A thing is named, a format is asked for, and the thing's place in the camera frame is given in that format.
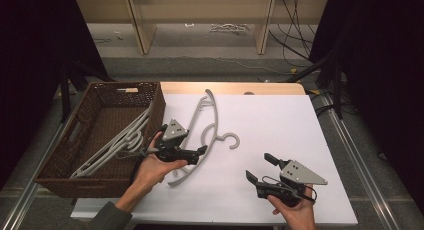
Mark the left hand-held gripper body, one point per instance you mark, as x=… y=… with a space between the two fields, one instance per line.
x=175 y=130

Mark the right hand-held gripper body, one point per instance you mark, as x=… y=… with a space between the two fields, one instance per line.
x=300 y=175

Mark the grey plastic clothes hanger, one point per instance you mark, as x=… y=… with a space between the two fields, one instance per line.
x=96 y=164
x=141 y=120
x=216 y=116

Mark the brown wicker basket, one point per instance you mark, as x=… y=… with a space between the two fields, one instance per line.
x=106 y=123

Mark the person's right hand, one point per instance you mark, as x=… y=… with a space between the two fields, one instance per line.
x=296 y=215

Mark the person's left hand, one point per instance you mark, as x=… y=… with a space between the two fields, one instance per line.
x=153 y=171

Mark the white table mat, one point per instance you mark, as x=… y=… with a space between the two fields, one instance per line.
x=273 y=130

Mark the black stand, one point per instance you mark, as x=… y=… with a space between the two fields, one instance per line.
x=337 y=90
x=65 y=90

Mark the beige wooden shelf unit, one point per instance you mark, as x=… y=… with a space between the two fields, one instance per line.
x=200 y=10

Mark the black curtain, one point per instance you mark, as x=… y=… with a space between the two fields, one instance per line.
x=383 y=73
x=30 y=73

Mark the metal floor rail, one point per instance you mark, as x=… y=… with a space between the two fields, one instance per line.
x=360 y=163
x=30 y=193

